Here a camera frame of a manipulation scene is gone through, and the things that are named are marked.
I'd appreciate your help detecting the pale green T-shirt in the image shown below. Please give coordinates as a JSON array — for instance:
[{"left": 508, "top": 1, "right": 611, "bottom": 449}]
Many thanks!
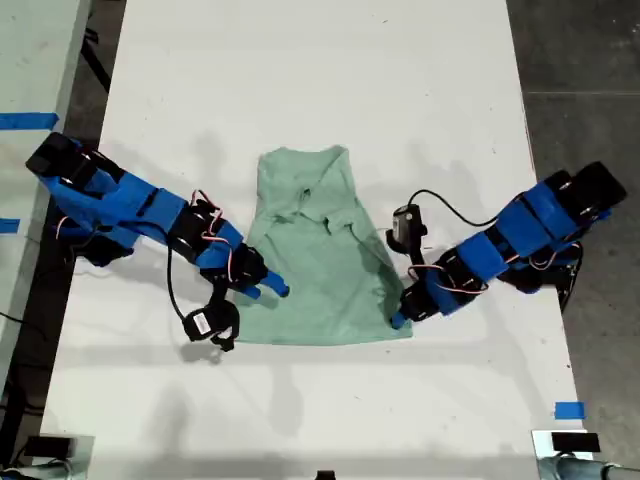
[{"left": 232, "top": 144, "right": 415, "bottom": 347}]

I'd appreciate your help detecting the black table clamp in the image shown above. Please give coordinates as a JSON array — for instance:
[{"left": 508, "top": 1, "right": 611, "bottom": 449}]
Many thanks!
[{"left": 555, "top": 259, "right": 585, "bottom": 315}]

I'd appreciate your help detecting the pale grey tube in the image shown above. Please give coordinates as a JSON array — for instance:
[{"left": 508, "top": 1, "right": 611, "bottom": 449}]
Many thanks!
[{"left": 537, "top": 453, "right": 640, "bottom": 480}]

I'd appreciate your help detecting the black stand leg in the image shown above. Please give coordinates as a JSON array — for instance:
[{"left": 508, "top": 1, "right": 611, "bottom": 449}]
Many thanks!
[{"left": 82, "top": 27, "right": 112, "bottom": 94}]

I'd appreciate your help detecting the long blue tape strip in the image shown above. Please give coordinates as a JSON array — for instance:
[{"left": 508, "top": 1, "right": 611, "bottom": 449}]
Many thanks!
[{"left": 0, "top": 112, "right": 60, "bottom": 131}]

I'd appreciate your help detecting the pale side table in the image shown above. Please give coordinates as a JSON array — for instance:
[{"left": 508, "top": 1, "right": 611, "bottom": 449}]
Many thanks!
[{"left": 0, "top": 0, "right": 93, "bottom": 371}]

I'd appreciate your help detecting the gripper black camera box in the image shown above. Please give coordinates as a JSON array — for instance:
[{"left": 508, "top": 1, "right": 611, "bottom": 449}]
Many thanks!
[
  {"left": 387, "top": 203, "right": 429, "bottom": 256},
  {"left": 183, "top": 299, "right": 241, "bottom": 351}
]

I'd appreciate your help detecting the camera black cable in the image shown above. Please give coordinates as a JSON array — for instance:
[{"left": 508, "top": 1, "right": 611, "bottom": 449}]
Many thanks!
[
  {"left": 407, "top": 188, "right": 501, "bottom": 227},
  {"left": 166, "top": 247, "right": 187, "bottom": 321}
]

